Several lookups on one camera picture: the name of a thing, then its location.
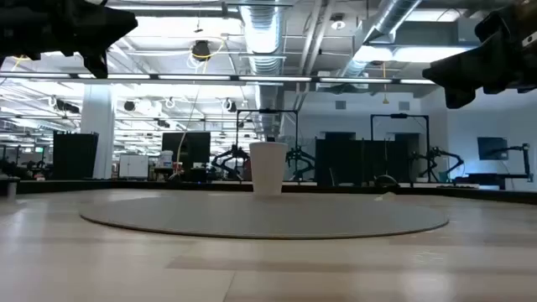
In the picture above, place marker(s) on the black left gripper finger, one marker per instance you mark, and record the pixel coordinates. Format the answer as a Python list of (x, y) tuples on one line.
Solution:
[(97, 65), (115, 25)]

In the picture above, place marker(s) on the black screen panel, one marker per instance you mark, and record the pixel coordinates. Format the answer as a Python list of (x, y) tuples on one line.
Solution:
[(193, 153)]

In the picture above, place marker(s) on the round grey mat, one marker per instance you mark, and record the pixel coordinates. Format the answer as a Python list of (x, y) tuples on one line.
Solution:
[(260, 216)]

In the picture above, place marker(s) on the black metal gantry frame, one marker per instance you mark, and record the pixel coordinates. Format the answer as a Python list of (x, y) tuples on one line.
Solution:
[(268, 111), (398, 116)]

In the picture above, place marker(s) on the white low cabinet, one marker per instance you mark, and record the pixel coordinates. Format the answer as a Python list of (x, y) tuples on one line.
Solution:
[(133, 166)]

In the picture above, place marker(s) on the silver round air duct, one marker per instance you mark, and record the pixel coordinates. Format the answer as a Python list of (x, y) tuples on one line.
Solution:
[(377, 29), (263, 46)]

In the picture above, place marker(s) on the long ceiling light strip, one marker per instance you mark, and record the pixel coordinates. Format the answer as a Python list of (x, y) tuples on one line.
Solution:
[(210, 77)]

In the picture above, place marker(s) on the white bucket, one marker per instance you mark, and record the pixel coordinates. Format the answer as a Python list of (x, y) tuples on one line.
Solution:
[(166, 159)]

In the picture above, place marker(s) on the white paper cup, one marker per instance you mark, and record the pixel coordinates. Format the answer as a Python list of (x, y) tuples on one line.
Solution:
[(267, 168)]

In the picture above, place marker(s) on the white square pillar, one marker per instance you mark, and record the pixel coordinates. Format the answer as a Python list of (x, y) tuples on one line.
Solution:
[(97, 130)]

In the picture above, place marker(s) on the black cabinet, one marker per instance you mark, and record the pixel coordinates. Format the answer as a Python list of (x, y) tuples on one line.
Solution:
[(74, 155)]

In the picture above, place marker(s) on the black ceiling camera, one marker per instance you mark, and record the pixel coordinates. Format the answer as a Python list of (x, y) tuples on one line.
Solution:
[(201, 50)]

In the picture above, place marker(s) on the dark wall monitor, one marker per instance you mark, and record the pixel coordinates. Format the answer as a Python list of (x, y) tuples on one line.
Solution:
[(491, 148)]

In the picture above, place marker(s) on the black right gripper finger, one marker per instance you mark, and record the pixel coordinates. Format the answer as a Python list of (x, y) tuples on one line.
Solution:
[(456, 97), (453, 69)]

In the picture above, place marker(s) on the black partition wall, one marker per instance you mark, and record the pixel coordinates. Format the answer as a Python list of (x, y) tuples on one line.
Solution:
[(356, 161)]

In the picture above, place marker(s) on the black background robot arm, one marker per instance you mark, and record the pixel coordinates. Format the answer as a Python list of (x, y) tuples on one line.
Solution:
[(228, 158), (440, 158), (300, 158)]

